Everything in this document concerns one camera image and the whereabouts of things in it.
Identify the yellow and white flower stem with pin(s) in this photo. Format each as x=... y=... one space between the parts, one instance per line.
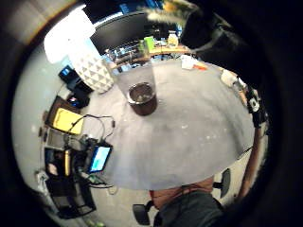
x=167 y=14

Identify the pale yellow bottle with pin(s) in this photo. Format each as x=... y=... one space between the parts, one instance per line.
x=172 y=39

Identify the white paper sheet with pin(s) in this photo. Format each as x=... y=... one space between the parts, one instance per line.
x=187 y=61

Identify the orange flat item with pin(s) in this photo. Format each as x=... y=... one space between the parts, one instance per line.
x=200 y=66

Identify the wooden desk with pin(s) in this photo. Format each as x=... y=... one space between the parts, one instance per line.
x=164 y=51

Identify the green box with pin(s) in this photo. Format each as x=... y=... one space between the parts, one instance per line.
x=149 y=44

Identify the white crumpled cloth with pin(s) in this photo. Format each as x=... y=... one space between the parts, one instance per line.
x=228 y=78

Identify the black computer monitor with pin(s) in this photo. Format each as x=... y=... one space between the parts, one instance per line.
x=120 y=31

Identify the clear glass vase dark base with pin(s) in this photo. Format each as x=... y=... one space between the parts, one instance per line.
x=142 y=97

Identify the white marker cube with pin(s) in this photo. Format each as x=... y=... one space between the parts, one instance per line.
x=254 y=105

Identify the white faceted vase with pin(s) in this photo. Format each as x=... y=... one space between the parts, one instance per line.
x=93 y=71

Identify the black box blue label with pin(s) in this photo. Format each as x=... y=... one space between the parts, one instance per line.
x=67 y=74

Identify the black device red light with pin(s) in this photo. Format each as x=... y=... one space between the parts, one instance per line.
x=77 y=99

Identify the black chair armrest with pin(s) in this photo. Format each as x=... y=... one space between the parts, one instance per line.
x=225 y=183
x=141 y=214

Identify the yellow notepad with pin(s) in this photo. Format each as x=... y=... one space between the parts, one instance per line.
x=67 y=120

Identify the brown tray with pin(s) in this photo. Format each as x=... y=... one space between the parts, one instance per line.
x=58 y=108

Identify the small screen device blue display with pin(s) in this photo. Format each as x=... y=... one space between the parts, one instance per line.
x=100 y=158

